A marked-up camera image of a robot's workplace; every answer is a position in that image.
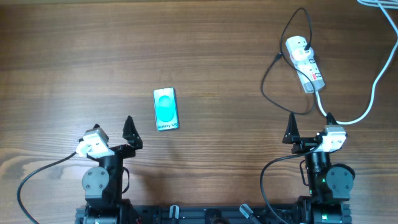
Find white cables at corner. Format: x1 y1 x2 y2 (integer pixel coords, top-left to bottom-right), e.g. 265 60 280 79
356 0 398 9

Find white power strip cord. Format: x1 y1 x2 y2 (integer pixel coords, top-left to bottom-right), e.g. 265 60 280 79
315 2 398 126

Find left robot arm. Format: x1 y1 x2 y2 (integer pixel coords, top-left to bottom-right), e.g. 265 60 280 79
75 116 143 224

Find Galaxy smartphone with cyan screen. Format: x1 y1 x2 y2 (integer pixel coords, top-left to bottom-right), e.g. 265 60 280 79
153 87 179 131

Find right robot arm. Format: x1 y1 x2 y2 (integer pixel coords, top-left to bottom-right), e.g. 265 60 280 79
282 113 355 224

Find black right camera cable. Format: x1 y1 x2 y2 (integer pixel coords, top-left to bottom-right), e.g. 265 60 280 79
259 143 323 224

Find white power strip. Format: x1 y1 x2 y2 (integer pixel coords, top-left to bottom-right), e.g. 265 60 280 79
285 36 325 93

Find black left camera cable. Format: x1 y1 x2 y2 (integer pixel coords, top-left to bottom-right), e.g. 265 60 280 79
17 151 78 224

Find white USB charger plug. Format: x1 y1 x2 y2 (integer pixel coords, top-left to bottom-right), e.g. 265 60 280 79
290 47 314 63

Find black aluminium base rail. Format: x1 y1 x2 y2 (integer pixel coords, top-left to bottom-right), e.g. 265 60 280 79
75 204 353 224

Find black camera cable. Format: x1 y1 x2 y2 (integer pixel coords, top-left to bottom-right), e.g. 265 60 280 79
17 151 78 224
259 143 323 224

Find black charging cable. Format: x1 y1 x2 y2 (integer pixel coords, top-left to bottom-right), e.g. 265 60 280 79
261 7 317 116

